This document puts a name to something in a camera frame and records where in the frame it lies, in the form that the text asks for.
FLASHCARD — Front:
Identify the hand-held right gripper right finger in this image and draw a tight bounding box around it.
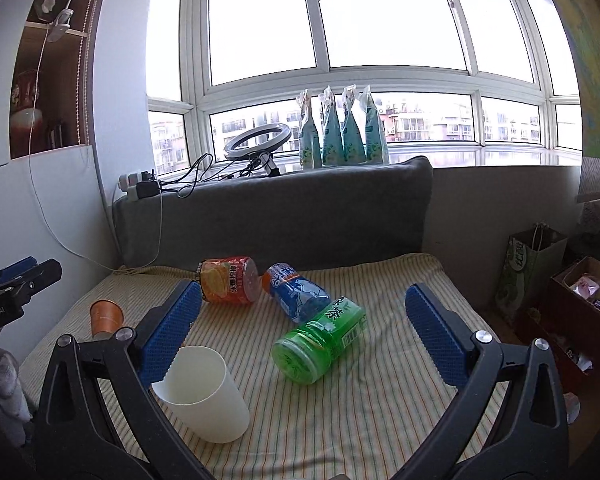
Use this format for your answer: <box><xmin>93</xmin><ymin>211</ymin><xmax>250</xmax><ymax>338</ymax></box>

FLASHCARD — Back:
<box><xmin>390</xmin><ymin>282</ymin><xmax>571</xmax><ymax>480</ymax></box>

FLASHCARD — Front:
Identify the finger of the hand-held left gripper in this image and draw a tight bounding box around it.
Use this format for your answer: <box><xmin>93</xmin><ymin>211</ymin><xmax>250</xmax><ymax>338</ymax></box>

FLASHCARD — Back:
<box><xmin>0</xmin><ymin>258</ymin><xmax>64</xmax><ymax>311</ymax></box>
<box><xmin>0</xmin><ymin>256</ymin><xmax>39</xmax><ymax>288</ymax></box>

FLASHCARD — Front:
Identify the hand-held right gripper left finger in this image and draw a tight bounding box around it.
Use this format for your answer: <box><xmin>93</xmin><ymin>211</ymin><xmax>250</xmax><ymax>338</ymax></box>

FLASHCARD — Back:
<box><xmin>32</xmin><ymin>280</ymin><xmax>216</xmax><ymax>480</ymax></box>

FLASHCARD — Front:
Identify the white cup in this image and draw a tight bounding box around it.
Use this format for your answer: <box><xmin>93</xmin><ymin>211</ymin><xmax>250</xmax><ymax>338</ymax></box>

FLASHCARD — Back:
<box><xmin>151</xmin><ymin>345</ymin><xmax>251</xmax><ymax>445</ymax></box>

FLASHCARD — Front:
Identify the small orange cup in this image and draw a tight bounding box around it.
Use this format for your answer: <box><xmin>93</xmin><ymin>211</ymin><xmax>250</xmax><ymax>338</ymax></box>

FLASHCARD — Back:
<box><xmin>89</xmin><ymin>299</ymin><xmax>125</xmax><ymax>341</ymax></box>

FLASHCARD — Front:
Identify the white fluffy cloth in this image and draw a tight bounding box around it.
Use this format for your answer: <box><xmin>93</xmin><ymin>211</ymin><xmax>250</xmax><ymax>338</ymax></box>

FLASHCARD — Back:
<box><xmin>0</xmin><ymin>337</ymin><xmax>32</xmax><ymax>426</ymax></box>

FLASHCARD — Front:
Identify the orange drink can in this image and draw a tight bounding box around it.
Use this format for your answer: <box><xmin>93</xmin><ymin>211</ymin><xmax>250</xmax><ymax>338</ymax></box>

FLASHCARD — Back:
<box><xmin>196</xmin><ymin>256</ymin><xmax>260</xmax><ymax>307</ymax></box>

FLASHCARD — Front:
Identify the green paper bag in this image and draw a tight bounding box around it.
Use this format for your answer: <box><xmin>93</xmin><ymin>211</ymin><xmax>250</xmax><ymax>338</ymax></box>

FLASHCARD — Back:
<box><xmin>495</xmin><ymin>223</ymin><xmax>569</xmax><ymax>320</ymax></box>

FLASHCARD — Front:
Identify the green tea bottle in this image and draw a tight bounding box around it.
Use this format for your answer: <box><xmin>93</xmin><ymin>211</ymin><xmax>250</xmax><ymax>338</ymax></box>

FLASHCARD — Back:
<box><xmin>271</xmin><ymin>296</ymin><xmax>368</xmax><ymax>387</ymax></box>

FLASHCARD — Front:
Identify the striped mat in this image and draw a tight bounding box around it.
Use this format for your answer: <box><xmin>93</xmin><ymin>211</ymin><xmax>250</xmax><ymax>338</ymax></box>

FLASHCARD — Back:
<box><xmin>19</xmin><ymin>252</ymin><xmax>521</xmax><ymax>480</ymax></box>

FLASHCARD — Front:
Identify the cardboard box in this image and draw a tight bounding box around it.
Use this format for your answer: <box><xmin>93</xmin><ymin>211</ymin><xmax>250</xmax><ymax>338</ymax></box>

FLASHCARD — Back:
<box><xmin>514</xmin><ymin>256</ymin><xmax>600</xmax><ymax>397</ymax></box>

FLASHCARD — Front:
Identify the blue drink bottle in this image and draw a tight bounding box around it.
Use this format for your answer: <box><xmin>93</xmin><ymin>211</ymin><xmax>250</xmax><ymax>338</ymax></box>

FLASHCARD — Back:
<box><xmin>261</xmin><ymin>261</ymin><xmax>332</xmax><ymax>325</ymax></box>

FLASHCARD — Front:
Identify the white power strip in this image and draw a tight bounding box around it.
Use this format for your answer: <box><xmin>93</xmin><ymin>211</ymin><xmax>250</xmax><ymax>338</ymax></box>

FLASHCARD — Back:
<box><xmin>117</xmin><ymin>170</ymin><xmax>156</xmax><ymax>193</ymax></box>

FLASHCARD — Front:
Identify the red white vase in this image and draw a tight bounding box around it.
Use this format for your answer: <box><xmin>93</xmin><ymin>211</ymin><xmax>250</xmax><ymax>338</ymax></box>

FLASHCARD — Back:
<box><xmin>10</xmin><ymin>70</ymin><xmax>44</xmax><ymax>153</ymax></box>

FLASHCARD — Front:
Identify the grey cushion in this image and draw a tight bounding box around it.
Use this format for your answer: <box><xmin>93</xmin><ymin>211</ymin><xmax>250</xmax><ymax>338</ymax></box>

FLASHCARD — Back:
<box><xmin>112</xmin><ymin>156</ymin><xmax>433</xmax><ymax>275</ymax></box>

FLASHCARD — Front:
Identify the wooden shelf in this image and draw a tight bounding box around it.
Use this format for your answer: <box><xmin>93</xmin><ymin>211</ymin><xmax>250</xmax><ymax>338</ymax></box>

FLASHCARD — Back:
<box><xmin>9</xmin><ymin>0</ymin><xmax>117</xmax><ymax>161</ymax></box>

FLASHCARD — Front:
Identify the teal white packet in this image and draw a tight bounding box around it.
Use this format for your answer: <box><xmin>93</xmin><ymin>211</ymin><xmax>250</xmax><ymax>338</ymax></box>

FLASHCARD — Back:
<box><xmin>298</xmin><ymin>89</ymin><xmax>324</xmax><ymax>170</ymax></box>
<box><xmin>358</xmin><ymin>85</ymin><xmax>390</xmax><ymax>165</ymax></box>
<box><xmin>341</xmin><ymin>84</ymin><xmax>367</xmax><ymax>166</ymax></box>
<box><xmin>319</xmin><ymin>85</ymin><xmax>346</xmax><ymax>167</ymax></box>

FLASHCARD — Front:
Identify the white clamp holder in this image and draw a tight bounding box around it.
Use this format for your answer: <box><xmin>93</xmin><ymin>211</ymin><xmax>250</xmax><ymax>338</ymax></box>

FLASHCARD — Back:
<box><xmin>45</xmin><ymin>0</ymin><xmax>107</xmax><ymax>43</ymax></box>

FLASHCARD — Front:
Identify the white cable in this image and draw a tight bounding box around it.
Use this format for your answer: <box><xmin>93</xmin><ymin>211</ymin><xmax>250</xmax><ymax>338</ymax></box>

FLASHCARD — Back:
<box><xmin>27</xmin><ymin>35</ymin><xmax>163</xmax><ymax>277</ymax></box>

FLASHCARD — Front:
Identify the black cable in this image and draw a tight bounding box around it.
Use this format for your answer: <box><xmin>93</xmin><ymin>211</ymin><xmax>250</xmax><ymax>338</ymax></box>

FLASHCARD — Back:
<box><xmin>157</xmin><ymin>152</ymin><xmax>253</xmax><ymax>199</ymax></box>

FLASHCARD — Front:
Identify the ring light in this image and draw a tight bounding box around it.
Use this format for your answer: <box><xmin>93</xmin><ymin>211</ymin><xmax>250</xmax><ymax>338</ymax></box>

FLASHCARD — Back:
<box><xmin>223</xmin><ymin>126</ymin><xmax>293</xmax><ymax>178</ymax></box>

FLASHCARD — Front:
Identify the bead chain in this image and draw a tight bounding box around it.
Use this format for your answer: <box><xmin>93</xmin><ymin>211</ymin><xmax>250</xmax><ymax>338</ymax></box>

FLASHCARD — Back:
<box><xmin>77</xmin><ymin>0</ymin><xmax>104</xmax><ymax>147</ymax></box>

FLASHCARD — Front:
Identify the white window frame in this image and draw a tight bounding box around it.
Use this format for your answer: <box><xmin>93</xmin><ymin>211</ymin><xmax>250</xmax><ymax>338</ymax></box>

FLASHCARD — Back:
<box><xmin>145</xmin><ymin>0</ymin><xmax>584</xmax><ymax>173</ymax></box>

